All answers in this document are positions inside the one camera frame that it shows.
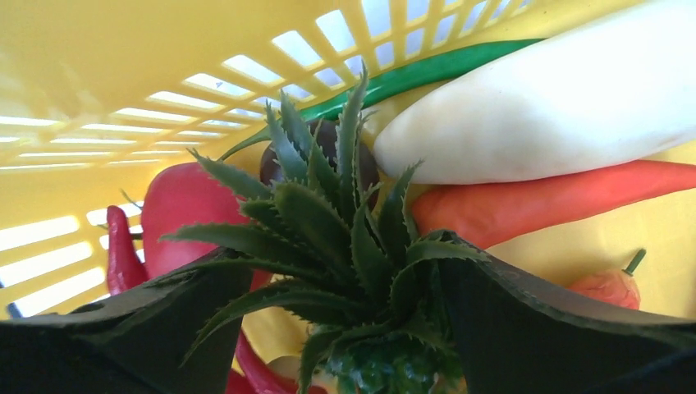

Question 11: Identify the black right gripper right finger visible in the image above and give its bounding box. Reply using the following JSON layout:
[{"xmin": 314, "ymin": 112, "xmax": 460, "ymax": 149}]
[{"xmin": 439, "ymin": 254, "xmax": 695, "ymax": 393}]

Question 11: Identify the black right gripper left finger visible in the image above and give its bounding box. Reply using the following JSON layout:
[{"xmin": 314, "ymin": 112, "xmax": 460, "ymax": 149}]
[{"xmin": 1, "ymin": 248, "xmax": 253, "ymax": 393}]

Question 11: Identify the toy pineapple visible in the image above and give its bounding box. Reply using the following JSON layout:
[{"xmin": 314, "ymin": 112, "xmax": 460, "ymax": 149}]
[{"xmin": 170, "ymin": 73, "xmax": 483, "ymax": 393}]

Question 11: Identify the red toy chili pepper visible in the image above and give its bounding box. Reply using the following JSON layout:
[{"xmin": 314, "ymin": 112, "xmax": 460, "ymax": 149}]
[{"xmin": 106, "ymin": 205, "xmax": 148, "ymax": 296}]

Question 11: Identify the small red toy tomato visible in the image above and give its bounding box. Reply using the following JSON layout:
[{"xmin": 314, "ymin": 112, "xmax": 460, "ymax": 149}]
[{"xmin": 567, "ymin": 249, "xmax": 647, "ymax": 310}]

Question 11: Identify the orange toy carrot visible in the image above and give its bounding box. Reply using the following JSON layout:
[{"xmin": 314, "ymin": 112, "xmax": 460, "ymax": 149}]
[{"xmin": 411, "ymin": 160, "xmax": 695, "ymax": 249}]

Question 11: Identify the red toy bell pepper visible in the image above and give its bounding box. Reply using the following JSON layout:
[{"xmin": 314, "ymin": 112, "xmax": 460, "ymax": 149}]
[{"xmin": 140, "ymin": 162, "xmax": 250, "ymax": 279}]

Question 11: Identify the dark brown toy mushroom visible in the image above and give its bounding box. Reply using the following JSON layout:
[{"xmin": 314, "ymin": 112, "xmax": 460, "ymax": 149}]
[{"xmin": 251, "ymin": 115, "xmax": 379, "ymax": 222}]

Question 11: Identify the yellow plastic basket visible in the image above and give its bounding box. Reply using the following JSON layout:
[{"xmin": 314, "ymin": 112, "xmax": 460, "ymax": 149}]
[{"xmin": 1, "ymin": 1, "xmax": 695, "ymax": 322}]

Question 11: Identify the white toy radish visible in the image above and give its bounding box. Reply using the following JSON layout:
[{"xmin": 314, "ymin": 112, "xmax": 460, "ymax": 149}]
[{"xmin": 373, "ymin": 1, "xmax": 695, "ymax": 185}]

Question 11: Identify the green toy bean pod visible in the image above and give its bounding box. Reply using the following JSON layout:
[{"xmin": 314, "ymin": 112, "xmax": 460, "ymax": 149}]
[{"xmin": 219, "ymin": 38, "xmax": 544, "ymax": 161}]

